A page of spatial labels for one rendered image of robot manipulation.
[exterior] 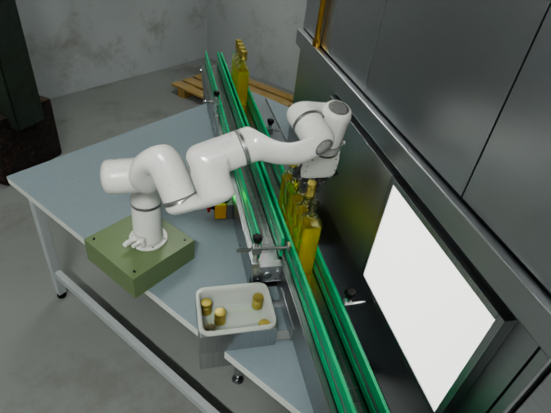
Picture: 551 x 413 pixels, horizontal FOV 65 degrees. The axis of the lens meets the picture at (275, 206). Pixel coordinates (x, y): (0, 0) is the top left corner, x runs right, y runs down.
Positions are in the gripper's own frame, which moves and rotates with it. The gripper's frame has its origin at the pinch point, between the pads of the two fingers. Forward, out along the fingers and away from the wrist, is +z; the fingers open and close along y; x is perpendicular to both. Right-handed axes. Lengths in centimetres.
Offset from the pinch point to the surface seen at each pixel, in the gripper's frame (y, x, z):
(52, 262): 95, -45, 105
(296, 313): 6.5, 29.0, 22.5
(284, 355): 10, 37, 32
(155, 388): 50, 18, 115
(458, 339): -11, 55, -18
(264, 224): 7.6, -8.4, 31.2
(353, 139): -11.9, -6.6, -11.4
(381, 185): -11.5, 13.7, -15.1
